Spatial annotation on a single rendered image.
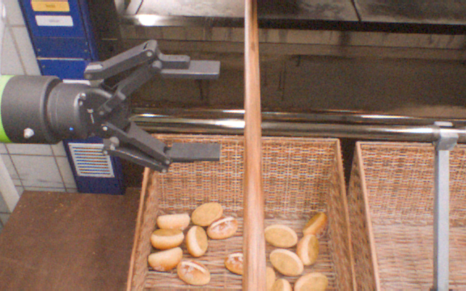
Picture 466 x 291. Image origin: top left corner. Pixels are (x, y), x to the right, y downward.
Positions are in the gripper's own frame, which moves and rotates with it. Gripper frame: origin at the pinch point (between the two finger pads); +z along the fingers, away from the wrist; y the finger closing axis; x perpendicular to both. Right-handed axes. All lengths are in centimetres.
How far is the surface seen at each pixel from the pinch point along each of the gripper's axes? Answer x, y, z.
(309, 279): -19, 68, 23
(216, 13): -63, 15, -3
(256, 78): -28.6, 12.6, 6.7
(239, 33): -55, 17, 3
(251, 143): -8.8, 12.6, 5.7
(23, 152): -56, 61, -66
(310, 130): -17.5, 16.7, 16.8
